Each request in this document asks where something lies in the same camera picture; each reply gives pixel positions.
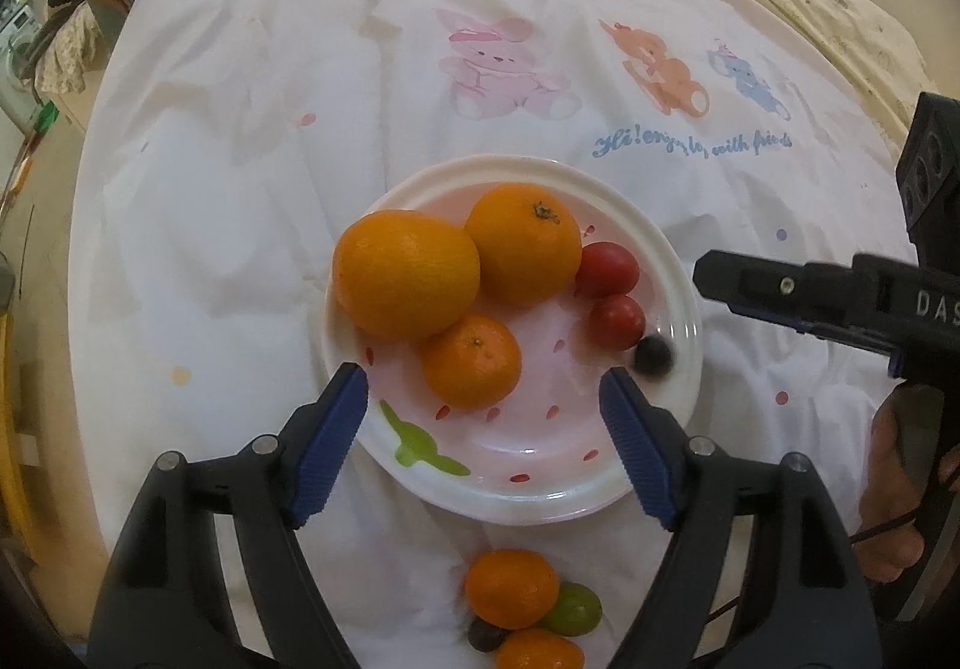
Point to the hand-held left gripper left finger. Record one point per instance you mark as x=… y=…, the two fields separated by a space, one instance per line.
x=330 y=440

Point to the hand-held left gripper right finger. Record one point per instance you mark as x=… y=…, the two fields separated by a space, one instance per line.
x=637 y=444

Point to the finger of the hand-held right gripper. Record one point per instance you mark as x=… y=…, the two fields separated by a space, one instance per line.
x=840 y=331
x=772 y=286

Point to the dark grape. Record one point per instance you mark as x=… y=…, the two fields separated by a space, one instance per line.
x=484 y=635
x=652 y=355

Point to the pink speckled plate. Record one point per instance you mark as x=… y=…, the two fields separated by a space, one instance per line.
x=540 y=429

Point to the red cherry tomato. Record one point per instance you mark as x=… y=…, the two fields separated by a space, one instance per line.
x=607 y=268
x=616 y=322

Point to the small mandarin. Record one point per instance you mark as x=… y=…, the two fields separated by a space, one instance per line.
x=471 y=363
x=538 y=652
x=512 y=588

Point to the large orange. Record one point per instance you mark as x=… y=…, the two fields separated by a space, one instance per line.
x=405 y=271

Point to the medium orange with stem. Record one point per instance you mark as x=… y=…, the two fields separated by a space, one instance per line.
x=525 y=245

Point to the person's right hand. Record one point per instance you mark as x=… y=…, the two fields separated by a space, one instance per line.
x=889 y=489

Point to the green grape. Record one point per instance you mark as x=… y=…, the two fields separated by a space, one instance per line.
x=576 y=609

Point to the white printed blanket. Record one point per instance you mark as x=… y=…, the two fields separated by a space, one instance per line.
x=262 y=136

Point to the green dustpan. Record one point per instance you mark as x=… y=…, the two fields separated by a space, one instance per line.
x=45 y=115

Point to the floral sheet sofa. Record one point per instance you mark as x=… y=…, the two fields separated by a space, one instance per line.
x=67 y=50

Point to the white washing machine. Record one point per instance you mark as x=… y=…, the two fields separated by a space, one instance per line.
x=19 y=35

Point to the yellow wooden frame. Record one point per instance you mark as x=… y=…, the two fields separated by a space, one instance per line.
x=15 y=429

